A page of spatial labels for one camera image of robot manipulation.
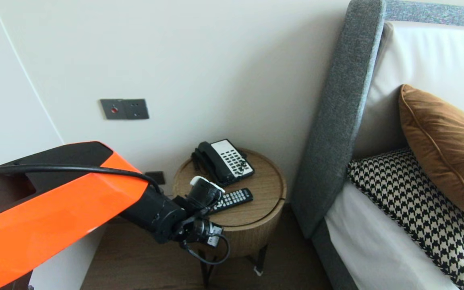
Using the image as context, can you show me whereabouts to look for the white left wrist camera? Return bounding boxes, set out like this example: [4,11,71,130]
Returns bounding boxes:
[204,221,224,247]

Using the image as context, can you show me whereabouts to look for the dark grey wall switch panel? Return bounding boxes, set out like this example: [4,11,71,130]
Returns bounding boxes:
[99,98,149,120]

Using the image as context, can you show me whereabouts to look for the black remote control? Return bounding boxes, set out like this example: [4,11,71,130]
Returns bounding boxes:
[210,188,254,214]

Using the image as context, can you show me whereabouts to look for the round wooden bedside table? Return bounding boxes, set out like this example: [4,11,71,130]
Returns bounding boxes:
[200,197,287,258]

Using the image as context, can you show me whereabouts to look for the grey upholstered headboard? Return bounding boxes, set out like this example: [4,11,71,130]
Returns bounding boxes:
[290,0,464,290]

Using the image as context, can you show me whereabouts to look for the round wooden side table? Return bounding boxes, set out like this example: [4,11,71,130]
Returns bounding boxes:
[173,148,287,288]

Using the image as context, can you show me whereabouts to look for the black telephone handset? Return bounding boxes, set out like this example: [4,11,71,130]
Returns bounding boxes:
[195,141,236,186]

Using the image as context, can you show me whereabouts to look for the white bed sheet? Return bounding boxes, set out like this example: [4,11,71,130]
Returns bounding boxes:
[324,181,462,290]

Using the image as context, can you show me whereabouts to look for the black and white desk telephone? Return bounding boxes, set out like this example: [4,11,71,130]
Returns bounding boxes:
[192,139,256,189]

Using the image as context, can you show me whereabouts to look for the orange velvet cushion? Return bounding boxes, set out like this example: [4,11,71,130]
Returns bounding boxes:
[399,83,464,225]

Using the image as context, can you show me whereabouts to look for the white padded headboard cushion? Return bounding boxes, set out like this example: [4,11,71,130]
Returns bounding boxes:
[353,21,464,160]

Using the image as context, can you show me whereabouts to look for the black white houndstooth cushion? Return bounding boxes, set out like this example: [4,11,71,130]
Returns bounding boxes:
[347,147,464,290]

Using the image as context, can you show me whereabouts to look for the black telephone cord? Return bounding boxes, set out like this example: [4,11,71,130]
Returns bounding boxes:
[235,159,251,177]

